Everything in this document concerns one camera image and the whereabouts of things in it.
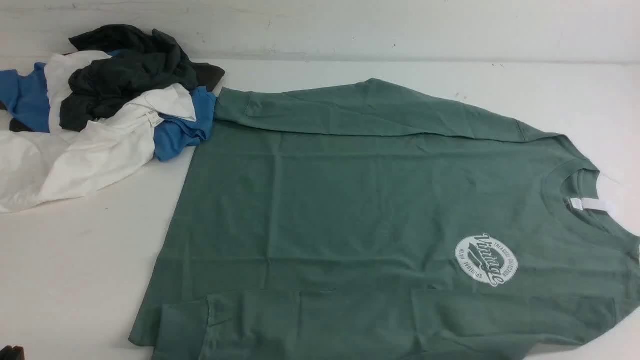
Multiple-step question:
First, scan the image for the blue garment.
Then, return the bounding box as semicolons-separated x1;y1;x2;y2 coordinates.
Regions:
1;50;225;162

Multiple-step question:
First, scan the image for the white garment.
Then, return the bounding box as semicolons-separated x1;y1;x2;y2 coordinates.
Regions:
0;51;196;214

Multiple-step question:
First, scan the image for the dark grey garment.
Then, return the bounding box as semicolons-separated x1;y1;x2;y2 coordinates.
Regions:
8;24;226;134

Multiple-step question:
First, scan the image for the green long-sleeve top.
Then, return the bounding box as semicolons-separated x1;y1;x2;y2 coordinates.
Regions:
129;79;639;360

